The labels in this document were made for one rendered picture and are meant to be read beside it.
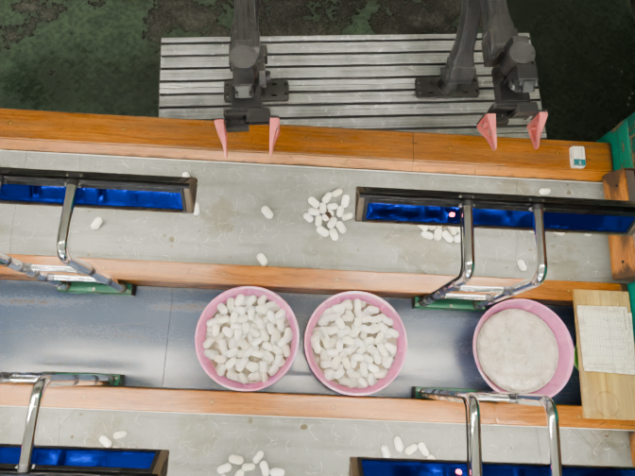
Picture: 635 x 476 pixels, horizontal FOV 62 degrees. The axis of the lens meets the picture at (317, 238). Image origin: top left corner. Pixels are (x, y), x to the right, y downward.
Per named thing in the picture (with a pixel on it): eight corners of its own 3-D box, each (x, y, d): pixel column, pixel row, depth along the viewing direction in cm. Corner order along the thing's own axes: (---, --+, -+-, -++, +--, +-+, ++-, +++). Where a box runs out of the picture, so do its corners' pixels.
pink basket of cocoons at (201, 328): (205, 289, 149) (199, 283, 139) (300, 294, 149) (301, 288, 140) (196, 388, 142) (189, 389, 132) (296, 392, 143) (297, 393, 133)
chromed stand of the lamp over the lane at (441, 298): (411, 243, 155) (456, 191, 111) (479, 246, 155) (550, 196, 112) (411, 309, 150) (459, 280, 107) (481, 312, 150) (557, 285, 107)
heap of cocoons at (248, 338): (211, 294, 147) (207, 290, 141) (296, 297, 148) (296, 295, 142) (202, 382, 141) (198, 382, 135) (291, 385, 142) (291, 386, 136)
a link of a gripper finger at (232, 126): (247, 149, 113) (247, 110, 116) (214, 150, 113) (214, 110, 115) (249, 161, 120) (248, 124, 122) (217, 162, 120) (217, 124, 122)
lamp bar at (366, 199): (354, 188, 119) (358, 176, 112) (626, 202, 121) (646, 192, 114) (353, 222, 117) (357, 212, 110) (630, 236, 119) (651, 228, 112)
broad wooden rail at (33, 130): (15, 134, 168) (-18, 105, 150) (578, 165, 174) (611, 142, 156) (8, 170, 165) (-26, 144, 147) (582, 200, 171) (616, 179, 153)
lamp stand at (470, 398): (411, 386, 144) (462, 389, 101) (485, 389, 145) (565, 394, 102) (412, 461, 139) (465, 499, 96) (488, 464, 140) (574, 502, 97)
